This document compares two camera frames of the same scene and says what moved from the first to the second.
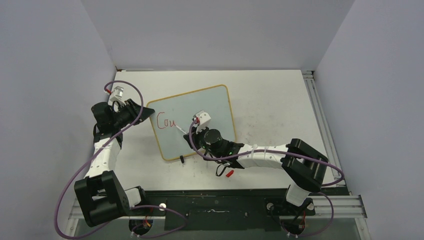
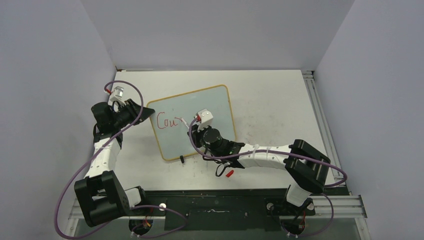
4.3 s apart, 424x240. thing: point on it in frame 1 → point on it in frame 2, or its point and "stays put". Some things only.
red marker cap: x=230 y=173 stays put
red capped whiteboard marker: x=181 y=129 → x=184 y=121
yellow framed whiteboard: x=173 y=116 stays put
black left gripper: x=133 y=113 stays put
